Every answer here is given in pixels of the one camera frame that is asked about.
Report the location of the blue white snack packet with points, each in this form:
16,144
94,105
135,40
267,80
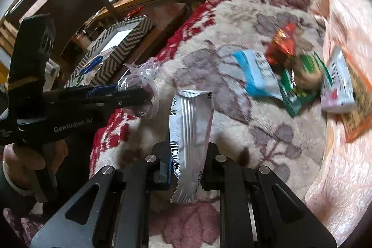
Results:
258,76

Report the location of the chevron patterned storage box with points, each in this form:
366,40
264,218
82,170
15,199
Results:
122,50

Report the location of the orange cracker box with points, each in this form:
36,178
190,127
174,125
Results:
357,114

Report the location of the green cracker packet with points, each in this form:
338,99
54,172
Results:
293,99

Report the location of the white pink snack packet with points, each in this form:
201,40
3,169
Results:
337,88

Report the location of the clear snack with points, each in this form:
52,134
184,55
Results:
145,76

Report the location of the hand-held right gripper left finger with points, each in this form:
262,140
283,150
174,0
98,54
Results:
164,170

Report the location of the red foil snack packet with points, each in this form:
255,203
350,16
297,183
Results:
283,44

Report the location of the pink quilted blanket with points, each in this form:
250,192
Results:
343,178

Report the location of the person's left hand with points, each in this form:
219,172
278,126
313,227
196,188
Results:
17,163

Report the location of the floral fleece blanket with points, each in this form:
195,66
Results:
232,134

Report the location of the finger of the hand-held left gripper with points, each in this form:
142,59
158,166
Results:
125,99
101,89

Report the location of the white striped snack packet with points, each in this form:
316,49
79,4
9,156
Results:
189,126

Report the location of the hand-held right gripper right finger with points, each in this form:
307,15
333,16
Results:
213,170

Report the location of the dark wooden coffee table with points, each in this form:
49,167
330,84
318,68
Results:
165,24

